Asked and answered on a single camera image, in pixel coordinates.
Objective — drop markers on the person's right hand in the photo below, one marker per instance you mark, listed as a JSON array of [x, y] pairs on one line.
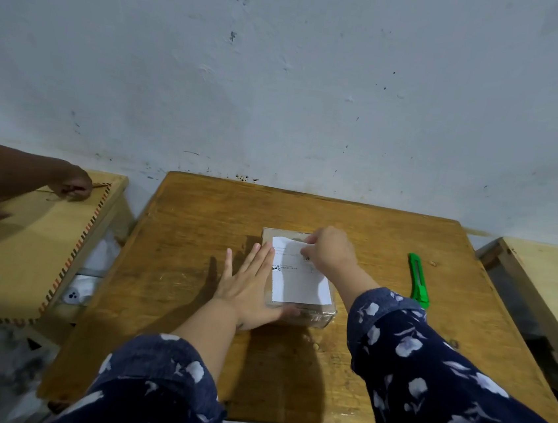
[[332, 251]]

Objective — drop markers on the person's left hand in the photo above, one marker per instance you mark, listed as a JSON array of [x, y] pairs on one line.
[[243, 294]]

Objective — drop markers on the person's left little finger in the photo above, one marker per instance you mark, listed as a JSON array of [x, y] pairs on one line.
[[228, 265]]

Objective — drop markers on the person's left middle finger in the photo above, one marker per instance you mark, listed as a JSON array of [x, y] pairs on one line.
[[262, 259]]

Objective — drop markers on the person's right fingers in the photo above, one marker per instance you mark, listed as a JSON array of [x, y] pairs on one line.
[[311, 248]]

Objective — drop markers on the person's left thumb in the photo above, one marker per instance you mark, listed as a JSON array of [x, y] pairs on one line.
[[284, 312]]

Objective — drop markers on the tape-wrapped cardboard box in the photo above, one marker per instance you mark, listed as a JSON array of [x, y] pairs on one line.
[[315, 314]]

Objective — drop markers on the white paper label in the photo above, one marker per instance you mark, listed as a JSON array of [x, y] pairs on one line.
[[299, 283]]

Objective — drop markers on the person's right forearm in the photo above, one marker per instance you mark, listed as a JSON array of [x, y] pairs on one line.
[[420, 378]]

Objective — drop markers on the person's left forearm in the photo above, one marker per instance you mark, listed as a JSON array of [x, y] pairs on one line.
[[204, 333]]

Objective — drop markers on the brown wooden table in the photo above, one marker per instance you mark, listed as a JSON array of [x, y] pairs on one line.
[[186, 239]]

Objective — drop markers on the green utility knife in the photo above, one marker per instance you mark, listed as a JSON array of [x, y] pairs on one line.
[[418, 280]]

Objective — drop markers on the white plastic bag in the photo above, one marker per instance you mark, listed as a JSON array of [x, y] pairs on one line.
[[103, 255]]

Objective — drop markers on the white power socket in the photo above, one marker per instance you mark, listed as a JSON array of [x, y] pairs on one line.
[[77, 292]]

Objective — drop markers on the thin brown stick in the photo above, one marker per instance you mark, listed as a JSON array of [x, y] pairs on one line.
[[97, 186]]

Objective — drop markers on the wooden table with patterned edge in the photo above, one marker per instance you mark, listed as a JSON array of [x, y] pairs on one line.
[[10, 265]]

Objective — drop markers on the plain light wooden table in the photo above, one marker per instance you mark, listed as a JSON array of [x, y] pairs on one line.
[[550, 282]]

